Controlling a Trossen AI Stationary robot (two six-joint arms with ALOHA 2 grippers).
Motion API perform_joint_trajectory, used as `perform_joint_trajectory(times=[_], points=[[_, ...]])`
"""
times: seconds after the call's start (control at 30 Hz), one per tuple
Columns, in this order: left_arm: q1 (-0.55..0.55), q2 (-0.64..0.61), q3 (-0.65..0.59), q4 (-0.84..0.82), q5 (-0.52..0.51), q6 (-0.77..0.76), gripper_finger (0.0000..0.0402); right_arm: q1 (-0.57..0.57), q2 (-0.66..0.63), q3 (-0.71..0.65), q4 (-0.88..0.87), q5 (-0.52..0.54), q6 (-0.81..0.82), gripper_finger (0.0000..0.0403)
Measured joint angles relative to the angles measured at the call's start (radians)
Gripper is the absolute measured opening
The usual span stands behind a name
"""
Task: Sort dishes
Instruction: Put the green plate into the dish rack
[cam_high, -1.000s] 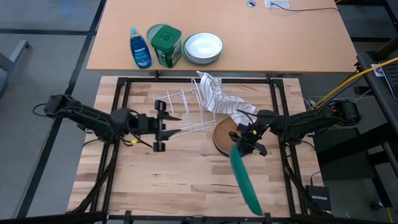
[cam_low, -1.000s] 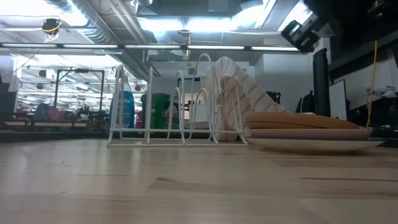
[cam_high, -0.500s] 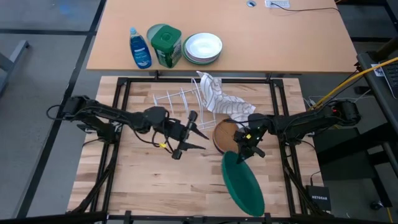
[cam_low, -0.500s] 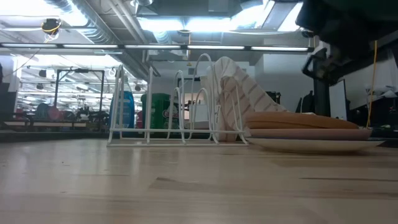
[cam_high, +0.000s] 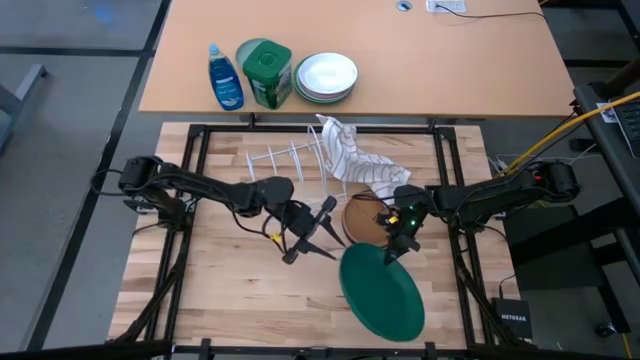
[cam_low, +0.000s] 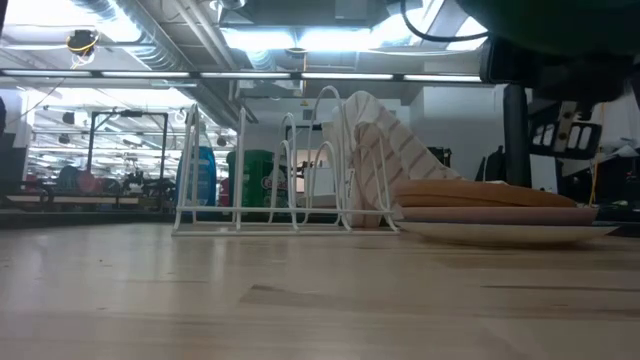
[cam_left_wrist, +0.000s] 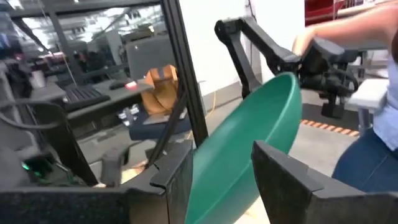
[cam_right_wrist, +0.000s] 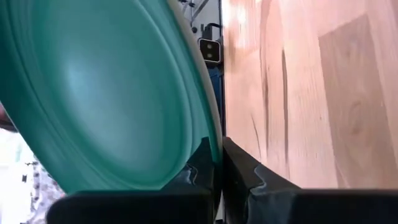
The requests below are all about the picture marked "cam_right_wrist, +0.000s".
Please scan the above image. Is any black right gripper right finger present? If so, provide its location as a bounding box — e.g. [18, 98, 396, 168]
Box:
[222, 136, 398, 224]

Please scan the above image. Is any green plate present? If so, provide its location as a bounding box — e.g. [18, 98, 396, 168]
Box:
[0, 0, 223, 194]

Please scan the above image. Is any black table-level camera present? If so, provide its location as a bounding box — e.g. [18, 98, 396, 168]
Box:
[198, 37, 223, 65]

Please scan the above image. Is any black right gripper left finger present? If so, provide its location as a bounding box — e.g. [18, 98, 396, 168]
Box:
[46, 136, 216, 224]

